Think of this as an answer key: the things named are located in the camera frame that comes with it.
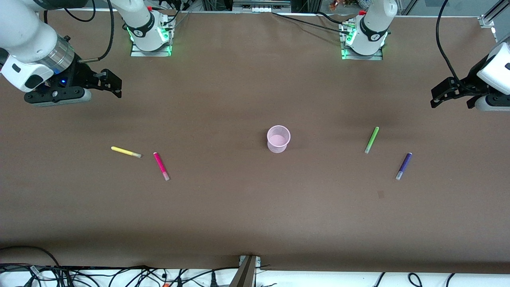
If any thick black arched cable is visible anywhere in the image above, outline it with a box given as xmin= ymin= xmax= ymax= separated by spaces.
xmin=0 ymin=246 xmax=60 ymax=267

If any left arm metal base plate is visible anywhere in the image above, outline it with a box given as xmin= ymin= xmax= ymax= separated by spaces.
xmin=340 ymin=20 xmax=384 ymax=61

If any magenta marker pen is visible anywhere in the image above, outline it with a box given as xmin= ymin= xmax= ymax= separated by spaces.
xmin=153 ymin=152 xmax=171 ymax=181

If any silver metal edge bracket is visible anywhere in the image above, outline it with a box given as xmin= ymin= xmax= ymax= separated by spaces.
xmin=239 ymin=255 xmax=262 ymax=269

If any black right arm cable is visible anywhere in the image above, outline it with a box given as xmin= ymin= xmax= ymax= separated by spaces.
xmin=43 ymin=0 xmax=116 ymax=63

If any purple marker pen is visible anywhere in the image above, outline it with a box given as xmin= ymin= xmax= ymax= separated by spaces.
xmin=395 ymin=153 xmax=413 ymax=181

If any yellow marker pen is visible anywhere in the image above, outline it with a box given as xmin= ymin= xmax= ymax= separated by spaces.
xmin=111 ymin=146 xmax=142 ymax=159

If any green marker pen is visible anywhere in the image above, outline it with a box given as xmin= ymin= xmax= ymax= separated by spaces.
xmin=364 ymin=126 xmax=380 ymax=154

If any silver power strip box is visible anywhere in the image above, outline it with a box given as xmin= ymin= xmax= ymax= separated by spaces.
xmin=232 ymin=0 xmax=292 ymax=13

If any pink plastic cup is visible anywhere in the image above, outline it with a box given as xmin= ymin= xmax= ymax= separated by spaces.
xmin=267 ymin=125 xmax=291 ymax=153

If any dark camera stand post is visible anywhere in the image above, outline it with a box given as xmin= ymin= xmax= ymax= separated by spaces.
xmin=229 ymin=256 xmax=257 ymax=287

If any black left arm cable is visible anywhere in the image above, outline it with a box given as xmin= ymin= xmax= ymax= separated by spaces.
xmin=435 ymin=0 xmax=465 ymax=85

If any long black tabletop cable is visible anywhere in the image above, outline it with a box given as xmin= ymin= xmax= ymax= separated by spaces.
xmin=272 ymin=11 xmax=351 ymax=33

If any aluminium frame corner profile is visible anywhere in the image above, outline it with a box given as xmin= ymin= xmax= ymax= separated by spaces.
xmin=478 ymin=0 xmax=510 ymax=42

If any short black tabletop cable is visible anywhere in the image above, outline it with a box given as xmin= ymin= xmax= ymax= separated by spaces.
xmin=315 ymin=11 xmax=355 ymax=28

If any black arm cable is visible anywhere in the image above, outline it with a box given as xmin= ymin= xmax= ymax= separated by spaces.
xmin=435 ymin=0 xmax=465 ymax=85
xmin=43 ymin=0 xmax=116 ymax=63

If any brown table cover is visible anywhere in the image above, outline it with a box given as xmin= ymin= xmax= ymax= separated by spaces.
xmin=0 ymin=10 xmax=510 ymax=274

